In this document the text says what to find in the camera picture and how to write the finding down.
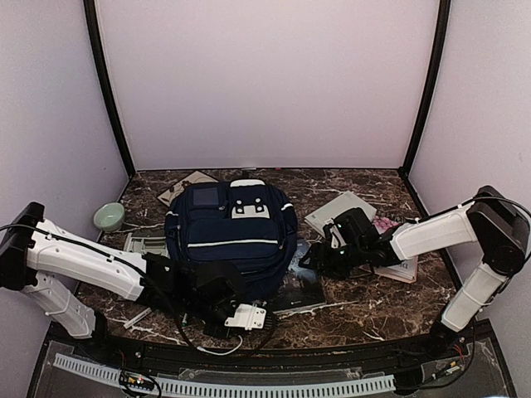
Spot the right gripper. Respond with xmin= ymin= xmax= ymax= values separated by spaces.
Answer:
xmin=299 ymin=241 xmax=367 ymax=281

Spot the Wuthering Heights dark book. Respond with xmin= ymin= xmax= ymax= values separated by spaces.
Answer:
xmin=268 ymin=239 xmax=326 ymax=314

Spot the grey hardcover book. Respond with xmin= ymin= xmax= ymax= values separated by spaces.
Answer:
xmin=304 ymin=191 xmax=377 ymax=237

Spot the navy blue student backpack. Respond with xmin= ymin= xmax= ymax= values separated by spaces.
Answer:
xmin=164 ymin=178 xmax=299 ymax=300

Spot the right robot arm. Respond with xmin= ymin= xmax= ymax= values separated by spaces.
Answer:
xmin=299 ymin=185 xmax=530 ymax=360

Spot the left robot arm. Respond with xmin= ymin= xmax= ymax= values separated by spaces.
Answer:
xmin=1 ymin=202 xmax=245 ymax=362

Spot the red capped white marker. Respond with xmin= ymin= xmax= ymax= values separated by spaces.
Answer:
xmin=123 ymin=308 xmax=152 ymax=329

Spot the pink flowered white book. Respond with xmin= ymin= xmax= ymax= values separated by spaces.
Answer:
xmin=359 ymin=216 xmax=418 ymax=284

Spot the grey ianra booklet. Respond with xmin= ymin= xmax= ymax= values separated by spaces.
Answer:
xmin=124 ymin=233 xmax=168 ymax=257

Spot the pale green ceramic bowl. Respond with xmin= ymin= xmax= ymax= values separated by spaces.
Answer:
xmin=93 ymin=202 xmax=125 ymax=233

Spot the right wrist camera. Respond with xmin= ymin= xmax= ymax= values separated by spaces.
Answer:
xmin=323 ymin=223 xmax=346 ymax=249

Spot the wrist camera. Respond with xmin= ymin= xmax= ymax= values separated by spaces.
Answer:
xmin=224 ymin=303 xmax=275 ymax=331
xmin=323 ymin=223 xmax=346 ymax=249

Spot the white charger with cable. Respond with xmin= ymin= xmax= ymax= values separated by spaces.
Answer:
xmin=196 ymin=335 xmax=243 ymax=357

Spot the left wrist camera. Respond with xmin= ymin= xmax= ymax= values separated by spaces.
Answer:
xmin=224 ymin=303 xmax=275 ymax=331

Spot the grey slotted cable duct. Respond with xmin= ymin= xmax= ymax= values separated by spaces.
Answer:
xmin=53 ymin=353 xmax=396 ymax=397

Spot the right black frame post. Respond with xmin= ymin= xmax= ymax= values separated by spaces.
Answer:
xmin=398 ymin=0 xmax=452 ymax=179

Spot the black frame post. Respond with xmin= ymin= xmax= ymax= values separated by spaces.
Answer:
xmin=83 ymin=0 xmax=136 ymax=179
xmin=398 ymin=0 xmax=452 ymax=179

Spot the left black frame post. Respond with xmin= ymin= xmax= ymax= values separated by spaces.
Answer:
xmin=83 ymin=0 xmax=136 ymax=179

